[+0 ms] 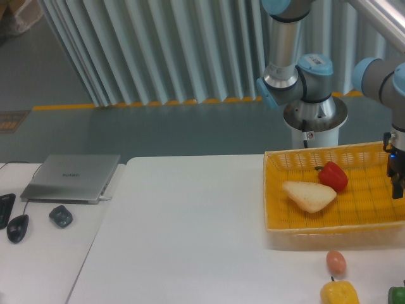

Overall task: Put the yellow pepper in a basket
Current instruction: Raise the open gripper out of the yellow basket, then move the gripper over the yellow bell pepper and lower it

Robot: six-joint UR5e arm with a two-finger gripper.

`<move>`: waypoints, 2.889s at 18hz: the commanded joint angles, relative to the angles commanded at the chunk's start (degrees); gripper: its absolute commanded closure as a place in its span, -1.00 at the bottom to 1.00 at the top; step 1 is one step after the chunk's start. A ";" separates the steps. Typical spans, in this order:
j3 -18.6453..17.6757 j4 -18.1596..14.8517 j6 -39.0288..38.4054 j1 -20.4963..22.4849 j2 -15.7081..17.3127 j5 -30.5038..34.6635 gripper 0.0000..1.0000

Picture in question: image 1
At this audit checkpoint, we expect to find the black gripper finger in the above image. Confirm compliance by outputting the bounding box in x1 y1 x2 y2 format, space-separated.
391 175 404 200

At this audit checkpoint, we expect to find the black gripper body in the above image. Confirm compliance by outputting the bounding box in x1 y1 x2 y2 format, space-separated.
383 130 404 177

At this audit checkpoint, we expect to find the yellow bell pepper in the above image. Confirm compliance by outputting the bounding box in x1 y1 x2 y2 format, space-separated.
320 276 359 304

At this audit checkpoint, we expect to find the black computer mouse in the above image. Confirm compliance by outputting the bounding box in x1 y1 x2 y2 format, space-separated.
6 214 29 244

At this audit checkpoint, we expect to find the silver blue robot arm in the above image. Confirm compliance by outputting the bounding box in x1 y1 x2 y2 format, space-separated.
256 1 404 199

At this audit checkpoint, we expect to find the yellow woven basket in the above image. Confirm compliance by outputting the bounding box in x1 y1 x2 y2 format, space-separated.
263 142 404 234

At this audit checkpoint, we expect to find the red bell pepper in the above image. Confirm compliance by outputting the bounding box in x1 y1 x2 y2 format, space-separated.
315 161 348 192

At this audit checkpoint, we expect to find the green bell pepper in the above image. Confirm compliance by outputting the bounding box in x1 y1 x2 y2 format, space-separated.
387 286 405 304

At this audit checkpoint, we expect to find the white bread slice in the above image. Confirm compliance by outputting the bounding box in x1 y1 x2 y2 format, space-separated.
282 181 337 213

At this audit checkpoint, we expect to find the brown egg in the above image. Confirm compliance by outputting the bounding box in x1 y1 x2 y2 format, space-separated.
326 251 347 275

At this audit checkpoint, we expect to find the grey folding partition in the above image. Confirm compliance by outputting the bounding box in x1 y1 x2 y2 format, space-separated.
37 0 396 108

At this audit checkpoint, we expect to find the white laptop plug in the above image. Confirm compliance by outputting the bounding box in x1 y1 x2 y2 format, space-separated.
99 196 112 201

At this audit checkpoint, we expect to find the silver laptop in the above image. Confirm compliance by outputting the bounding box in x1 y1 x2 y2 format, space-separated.
20 155 120 205

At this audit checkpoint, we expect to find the dark grey small case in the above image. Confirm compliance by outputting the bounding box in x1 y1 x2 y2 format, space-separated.
49 205 73 229

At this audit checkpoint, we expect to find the black keyboard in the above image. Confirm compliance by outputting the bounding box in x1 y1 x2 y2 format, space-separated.
0 193 16 230

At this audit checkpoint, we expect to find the cardboard box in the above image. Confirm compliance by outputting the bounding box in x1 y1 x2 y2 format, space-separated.
1 0 43 37

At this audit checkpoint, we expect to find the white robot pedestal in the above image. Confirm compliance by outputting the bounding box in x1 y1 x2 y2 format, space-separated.
289 127 339 149

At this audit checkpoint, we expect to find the black mouse cable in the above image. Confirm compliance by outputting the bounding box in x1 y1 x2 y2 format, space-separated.
0 161 45 216

